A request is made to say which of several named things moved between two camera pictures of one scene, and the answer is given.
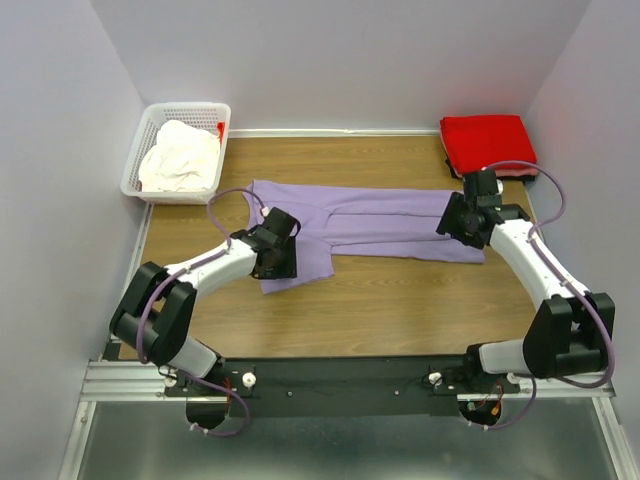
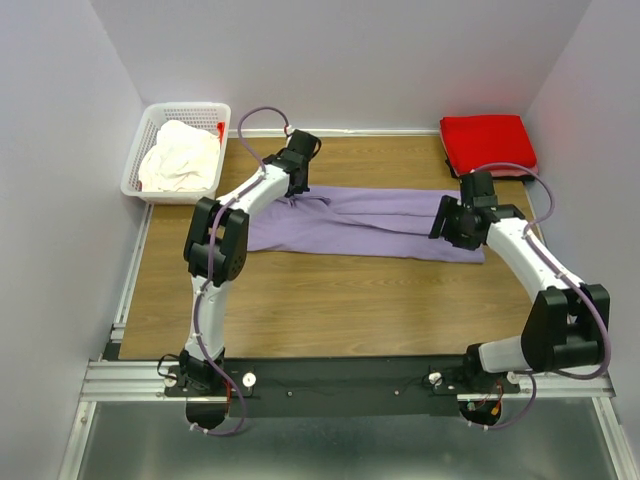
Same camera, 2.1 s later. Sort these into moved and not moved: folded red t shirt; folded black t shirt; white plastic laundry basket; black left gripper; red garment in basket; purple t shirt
Moved: black left gripper; purple t shirt
Not moved: white plastic laundry basket; folded black t shirt; folded red t shirt; red garment in basket
